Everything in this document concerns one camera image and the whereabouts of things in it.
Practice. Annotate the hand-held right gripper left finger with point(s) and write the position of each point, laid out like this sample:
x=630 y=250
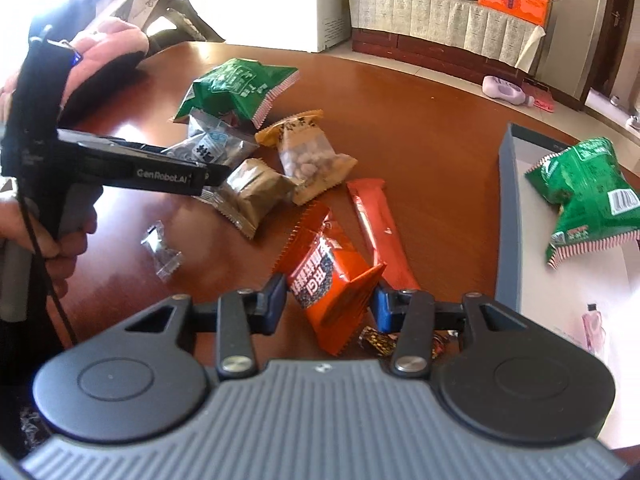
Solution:
x=274 y=305

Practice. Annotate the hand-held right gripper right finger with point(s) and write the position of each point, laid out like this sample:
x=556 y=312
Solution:
x=382 y=310

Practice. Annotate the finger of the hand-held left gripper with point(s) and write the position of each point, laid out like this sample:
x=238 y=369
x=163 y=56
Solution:
x=215 y=174

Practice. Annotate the clear packet of dark nuts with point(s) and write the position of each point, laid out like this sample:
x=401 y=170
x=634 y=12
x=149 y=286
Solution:
x=220 y=140

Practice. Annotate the khaki snack packet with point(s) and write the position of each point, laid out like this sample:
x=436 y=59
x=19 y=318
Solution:
x=255 y=195

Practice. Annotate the orange snack packet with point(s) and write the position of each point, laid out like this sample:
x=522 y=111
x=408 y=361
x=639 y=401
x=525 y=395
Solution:
x=330 y=280

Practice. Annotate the grey tray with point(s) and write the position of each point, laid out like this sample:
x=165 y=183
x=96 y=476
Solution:
x=510 y=240

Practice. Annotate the person's left hand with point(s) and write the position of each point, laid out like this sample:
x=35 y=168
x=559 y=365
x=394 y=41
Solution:
x=75 y=240

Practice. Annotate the dark wrapped candy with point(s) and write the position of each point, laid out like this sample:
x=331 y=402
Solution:
x=377 y=342

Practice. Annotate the red snack bar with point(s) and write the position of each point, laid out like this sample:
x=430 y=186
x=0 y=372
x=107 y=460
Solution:
x=382 y=225

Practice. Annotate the small clear packet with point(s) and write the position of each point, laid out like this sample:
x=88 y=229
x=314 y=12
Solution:
x=162 y=250

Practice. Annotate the yellow peanut packet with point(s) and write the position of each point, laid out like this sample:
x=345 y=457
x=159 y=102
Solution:
x=310 y=160

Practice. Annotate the small pink bottle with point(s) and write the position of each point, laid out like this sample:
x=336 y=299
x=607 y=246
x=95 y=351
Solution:
x=595 y=330

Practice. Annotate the wooden TV cabinet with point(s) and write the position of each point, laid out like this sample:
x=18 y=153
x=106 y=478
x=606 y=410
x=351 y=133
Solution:
x=400 y=52

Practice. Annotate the green snack bag with barcode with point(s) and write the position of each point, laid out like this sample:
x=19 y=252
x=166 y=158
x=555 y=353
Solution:
x=585 y=185

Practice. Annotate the purple detergent bottle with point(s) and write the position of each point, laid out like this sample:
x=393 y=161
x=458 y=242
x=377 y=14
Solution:
x=505 y=91

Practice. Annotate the pink dustpan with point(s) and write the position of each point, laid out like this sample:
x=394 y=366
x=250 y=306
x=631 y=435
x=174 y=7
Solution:
x=542 y=97

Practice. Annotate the TV cabinet with cloth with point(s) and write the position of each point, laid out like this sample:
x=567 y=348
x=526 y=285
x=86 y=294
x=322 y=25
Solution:
x=440 y=15

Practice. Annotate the dark wooden door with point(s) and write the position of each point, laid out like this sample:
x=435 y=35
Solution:
x=607 y=25

